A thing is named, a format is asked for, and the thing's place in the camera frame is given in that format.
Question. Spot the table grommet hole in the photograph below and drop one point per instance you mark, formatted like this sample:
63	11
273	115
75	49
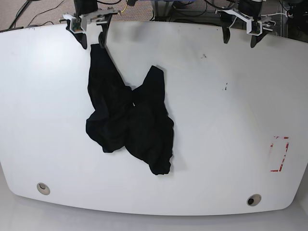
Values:
43	189
254	200

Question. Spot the red tape rectangle marker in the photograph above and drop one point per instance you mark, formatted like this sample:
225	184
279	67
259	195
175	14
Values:
277	153

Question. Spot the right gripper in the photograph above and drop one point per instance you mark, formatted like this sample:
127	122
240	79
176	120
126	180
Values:
101	17

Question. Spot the left table grommet hole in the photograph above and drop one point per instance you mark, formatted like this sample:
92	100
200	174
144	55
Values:
43	189

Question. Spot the black t-shirt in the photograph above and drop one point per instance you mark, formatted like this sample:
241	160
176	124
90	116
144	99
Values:
135	119

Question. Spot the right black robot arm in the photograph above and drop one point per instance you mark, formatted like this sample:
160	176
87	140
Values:
87	12

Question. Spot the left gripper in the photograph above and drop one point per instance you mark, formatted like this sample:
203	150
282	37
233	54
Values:
228	18

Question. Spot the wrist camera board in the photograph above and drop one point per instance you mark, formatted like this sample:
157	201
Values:
77	26
253	27

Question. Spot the right table grommet hole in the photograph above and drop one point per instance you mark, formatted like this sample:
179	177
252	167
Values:
254	200

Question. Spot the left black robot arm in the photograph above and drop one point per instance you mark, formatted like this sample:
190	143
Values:
249	11

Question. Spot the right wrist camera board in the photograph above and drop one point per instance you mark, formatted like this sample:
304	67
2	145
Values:
77	26

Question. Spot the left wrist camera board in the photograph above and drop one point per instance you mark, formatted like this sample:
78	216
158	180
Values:
253	27

